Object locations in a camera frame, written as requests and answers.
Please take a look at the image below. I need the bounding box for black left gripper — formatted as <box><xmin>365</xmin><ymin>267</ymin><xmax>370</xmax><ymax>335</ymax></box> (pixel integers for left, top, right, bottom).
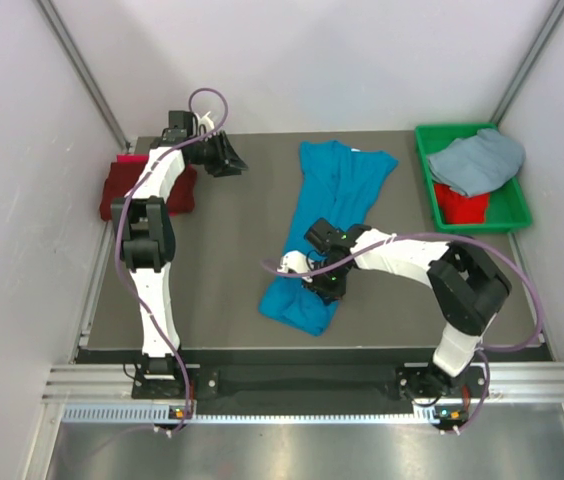
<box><xmin>188</xmin><ymin>130</ymin><xmax>248</xmax><ymax>177</ymax></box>

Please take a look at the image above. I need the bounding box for blue t shirt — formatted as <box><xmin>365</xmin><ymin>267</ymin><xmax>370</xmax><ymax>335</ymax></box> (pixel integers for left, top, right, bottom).
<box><xmin>258</xmin><ymin>140</ymin><xmax>398</xmax><ymax>336</ymax></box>

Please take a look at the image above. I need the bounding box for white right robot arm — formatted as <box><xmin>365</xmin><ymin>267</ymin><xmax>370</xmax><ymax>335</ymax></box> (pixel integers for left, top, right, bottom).
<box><xmin>302</xmin><ymin>219</ymin><xmax>512</xmax><ymax>401</ymax></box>

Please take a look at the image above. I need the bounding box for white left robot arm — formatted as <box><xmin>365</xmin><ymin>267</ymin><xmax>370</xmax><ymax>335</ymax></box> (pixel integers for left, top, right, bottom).
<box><xmin>111</xmin><ymin>111</ymin><xmax>248</xmax><ymax>401</ymax></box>

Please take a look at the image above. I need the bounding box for dark red folded t shirt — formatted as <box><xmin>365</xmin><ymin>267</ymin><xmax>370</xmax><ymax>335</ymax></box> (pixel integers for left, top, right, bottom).
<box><xmin>99</xmin><ymin>162</ymin><xmax>197</xmax><ymax>221</ymax></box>

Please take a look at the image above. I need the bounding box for pink folded t shirt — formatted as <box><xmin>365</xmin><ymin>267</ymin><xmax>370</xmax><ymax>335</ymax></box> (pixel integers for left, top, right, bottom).
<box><xmin>116</xmin><ymin>154</ymin><xmax>148</xmax><ymax>164</ymax></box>

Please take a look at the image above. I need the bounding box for red t shirt in bin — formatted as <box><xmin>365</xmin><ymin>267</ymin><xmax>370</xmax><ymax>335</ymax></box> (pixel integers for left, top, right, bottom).
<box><xmin>434</xmin><ymin>183</ymin><xmax>490</xmax><ymax>225</ymax></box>

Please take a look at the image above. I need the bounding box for grey t shirt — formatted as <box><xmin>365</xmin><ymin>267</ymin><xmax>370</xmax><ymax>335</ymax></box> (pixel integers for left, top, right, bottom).
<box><xmin>427</xmin><ymin>128</ymin><xmax>526</xmax><ymax>198</ymax></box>

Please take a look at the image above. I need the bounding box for green plastic bin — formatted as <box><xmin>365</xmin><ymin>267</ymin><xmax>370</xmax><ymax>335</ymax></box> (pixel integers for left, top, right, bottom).
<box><xmin>414</xmin><ymin>122</ymin><xmax>532</xmax><ymax>235</ymax></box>

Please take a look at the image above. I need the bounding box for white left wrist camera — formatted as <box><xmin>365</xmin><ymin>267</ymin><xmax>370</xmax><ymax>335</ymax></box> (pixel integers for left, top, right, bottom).
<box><xmin>195</xmin><ymin>111</ymin><xmax>215</xmax><ymax>136</ymax></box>

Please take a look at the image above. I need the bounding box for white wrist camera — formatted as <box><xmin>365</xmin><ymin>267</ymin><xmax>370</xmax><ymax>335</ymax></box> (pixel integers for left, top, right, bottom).
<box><xmin>277</xmin><ymin>250</ymin><xmax>314</xmax><ymax>282</ymax></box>
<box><xmin>195</xmin><ymin>111</ymin><xmax>215</xmax><ymax>136</ymax></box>

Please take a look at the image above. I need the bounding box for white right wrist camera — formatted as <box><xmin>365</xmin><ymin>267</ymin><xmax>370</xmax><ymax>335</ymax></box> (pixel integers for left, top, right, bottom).
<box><xmin>277</xmin><ymin>250</ymin><xmax>314</xmax><ymax>282</ymax></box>

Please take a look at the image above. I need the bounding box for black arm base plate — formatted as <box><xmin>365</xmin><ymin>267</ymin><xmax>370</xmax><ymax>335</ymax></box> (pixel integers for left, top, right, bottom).
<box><xmin>131</xmin><ymin>364</ymin><xmax>486</xmax><ymax>400</ymax></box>

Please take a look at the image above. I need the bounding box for left aluminium corner post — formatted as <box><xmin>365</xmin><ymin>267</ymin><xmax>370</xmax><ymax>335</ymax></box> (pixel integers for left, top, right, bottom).
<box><xmin>33</xmin><ymin>0</ymin><xmax>130</xmax><ymax>151</ymax></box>

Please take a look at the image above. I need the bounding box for aluminium corner post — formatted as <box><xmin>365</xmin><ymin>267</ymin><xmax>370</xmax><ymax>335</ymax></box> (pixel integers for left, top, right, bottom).
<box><xmin>489</xmin><ymin>0</ymin><xmax>564</xmax><ymax>125</ymax></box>
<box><xmin>33</xmin><ymin>0</ymin><xmax>130</xmax><ymax>151</ymax></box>

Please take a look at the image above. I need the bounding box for aluminium front rail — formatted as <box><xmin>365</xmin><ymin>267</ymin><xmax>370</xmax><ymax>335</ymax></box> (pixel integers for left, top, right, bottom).
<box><xmin>42</xmin><ymin>362</ymin><xmax>564</xmax><ymax>426</ymax></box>

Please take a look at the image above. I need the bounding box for right aluminium corner post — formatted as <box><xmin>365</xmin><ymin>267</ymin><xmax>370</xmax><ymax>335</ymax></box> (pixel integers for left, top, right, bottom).
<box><xmin>489</xmin><ymin>0</ymin><xmax>564</xmax><ymax>125</ymax></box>

